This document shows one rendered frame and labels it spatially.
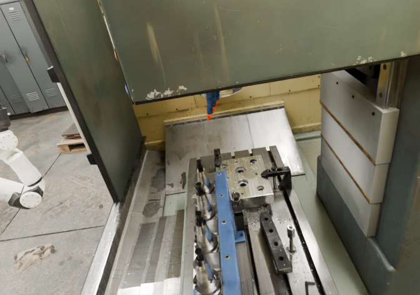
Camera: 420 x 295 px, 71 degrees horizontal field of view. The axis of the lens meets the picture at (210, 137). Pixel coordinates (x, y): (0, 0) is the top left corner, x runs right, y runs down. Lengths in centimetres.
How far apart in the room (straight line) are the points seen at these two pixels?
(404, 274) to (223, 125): 138
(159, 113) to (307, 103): 109
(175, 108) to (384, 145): 150
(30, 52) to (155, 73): 513
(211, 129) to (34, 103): 436
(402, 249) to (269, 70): 74
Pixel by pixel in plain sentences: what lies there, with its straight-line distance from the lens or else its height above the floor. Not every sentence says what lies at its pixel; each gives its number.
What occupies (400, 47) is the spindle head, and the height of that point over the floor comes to 162.
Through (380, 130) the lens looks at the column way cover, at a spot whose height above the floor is 136.
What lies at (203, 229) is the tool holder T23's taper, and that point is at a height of 128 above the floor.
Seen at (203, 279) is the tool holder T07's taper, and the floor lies 126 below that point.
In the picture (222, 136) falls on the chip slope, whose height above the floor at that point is 79.
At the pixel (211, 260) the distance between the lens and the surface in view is 78.
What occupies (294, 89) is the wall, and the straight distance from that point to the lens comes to 219.
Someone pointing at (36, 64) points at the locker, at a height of 90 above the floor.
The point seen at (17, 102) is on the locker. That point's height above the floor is 32.
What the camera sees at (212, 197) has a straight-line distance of 93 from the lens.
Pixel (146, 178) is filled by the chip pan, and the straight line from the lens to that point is 206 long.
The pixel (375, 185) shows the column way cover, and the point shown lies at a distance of 108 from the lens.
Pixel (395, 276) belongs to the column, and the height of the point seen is 84.
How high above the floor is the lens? 183
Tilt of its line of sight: 30 degrees down
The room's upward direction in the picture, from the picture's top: 11 degrees counter-clockwise
